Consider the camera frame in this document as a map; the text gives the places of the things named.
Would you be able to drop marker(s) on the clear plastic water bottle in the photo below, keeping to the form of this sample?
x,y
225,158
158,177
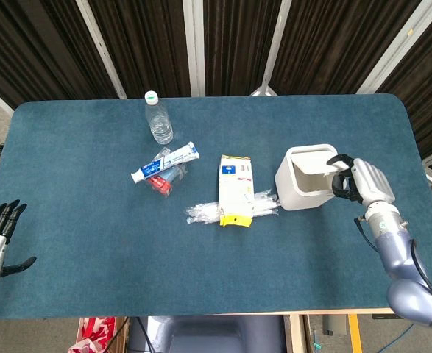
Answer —
x,y
158,121

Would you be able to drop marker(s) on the red white plastic bag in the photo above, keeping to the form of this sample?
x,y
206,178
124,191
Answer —
x,y
94,332

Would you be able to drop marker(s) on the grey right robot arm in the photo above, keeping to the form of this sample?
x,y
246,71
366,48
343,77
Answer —
x,y
396,250

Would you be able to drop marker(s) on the white yellow paper package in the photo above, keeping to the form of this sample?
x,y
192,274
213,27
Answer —
x,y
234,191

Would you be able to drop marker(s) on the white plastic container lid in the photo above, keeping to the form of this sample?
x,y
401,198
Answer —
x,y
311,160

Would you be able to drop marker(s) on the bundle of wrapped clear straws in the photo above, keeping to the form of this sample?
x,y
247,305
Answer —
x,y
201,213

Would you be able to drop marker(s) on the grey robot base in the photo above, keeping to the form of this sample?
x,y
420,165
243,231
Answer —
x,y
208,334

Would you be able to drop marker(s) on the dark brown curtain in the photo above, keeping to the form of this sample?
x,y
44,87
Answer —
x,y
237,36

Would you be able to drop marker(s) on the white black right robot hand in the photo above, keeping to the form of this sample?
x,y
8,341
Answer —
x,y
370,180

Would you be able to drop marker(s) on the white square bin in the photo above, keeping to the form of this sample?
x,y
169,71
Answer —
x,y
289,184

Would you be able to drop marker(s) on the white upright frame post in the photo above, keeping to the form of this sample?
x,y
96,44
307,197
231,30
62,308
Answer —
x,y
194,44

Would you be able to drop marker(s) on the blue felt table cover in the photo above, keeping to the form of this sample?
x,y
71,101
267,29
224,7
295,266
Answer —
x,y
164,257

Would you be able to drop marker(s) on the white blue toothpaste tube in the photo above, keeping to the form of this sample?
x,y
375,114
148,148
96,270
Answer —
x,y
171,160

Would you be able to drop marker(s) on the yellow bar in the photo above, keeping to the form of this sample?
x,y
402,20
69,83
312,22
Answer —
x,y
354,334

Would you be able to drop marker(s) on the clear plastic packaging box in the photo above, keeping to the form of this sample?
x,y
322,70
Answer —
x,y
180,173

